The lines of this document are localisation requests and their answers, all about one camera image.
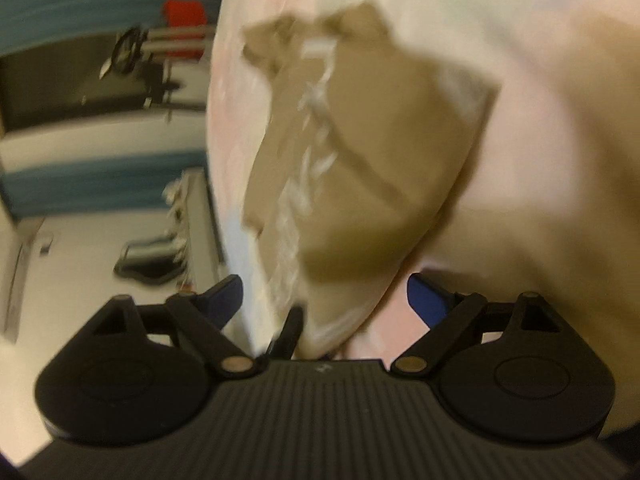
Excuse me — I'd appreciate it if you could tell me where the tan printed t-shirt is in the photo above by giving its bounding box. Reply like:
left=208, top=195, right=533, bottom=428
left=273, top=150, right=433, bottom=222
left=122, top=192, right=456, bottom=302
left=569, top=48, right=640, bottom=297
left=243, top=2, right=499, bottom=359

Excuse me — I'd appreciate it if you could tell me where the white dressing table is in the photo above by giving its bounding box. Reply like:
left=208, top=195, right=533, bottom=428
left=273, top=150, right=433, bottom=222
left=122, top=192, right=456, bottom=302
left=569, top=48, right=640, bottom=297
left=163, top=168, right=226, bottom=292

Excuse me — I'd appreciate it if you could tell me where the pastel tie-dye duvet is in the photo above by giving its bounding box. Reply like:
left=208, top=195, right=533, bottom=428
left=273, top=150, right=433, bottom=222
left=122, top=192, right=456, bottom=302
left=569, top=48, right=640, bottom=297
left=207, top=0, right=639, bottom=434

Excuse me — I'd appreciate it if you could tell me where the blue curtain left panel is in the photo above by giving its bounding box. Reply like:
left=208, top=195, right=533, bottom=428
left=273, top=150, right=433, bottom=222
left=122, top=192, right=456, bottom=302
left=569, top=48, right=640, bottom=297
left=1, top=166, right=209, bottom=219

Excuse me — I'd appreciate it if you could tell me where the dark window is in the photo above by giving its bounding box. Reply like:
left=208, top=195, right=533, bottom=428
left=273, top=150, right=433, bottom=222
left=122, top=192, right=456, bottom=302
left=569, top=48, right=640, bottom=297
left=0, top=34, right=212, bottom=137

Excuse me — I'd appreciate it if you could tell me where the red bag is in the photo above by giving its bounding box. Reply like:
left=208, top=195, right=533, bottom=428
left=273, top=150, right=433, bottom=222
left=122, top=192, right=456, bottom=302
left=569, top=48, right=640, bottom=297
left=163, top=0, right=208, bottom=61

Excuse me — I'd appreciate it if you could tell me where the wavy frame vanity mirror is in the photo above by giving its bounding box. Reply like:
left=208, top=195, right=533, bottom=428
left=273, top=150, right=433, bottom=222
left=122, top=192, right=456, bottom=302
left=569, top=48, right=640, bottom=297
left=113, top=235, right=186, bottom=286

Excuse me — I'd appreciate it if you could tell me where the silver tripod with camera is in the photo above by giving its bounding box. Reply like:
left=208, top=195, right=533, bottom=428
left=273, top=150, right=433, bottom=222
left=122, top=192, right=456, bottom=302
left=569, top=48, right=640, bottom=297
left=99, top=24, right=217, bottom=114

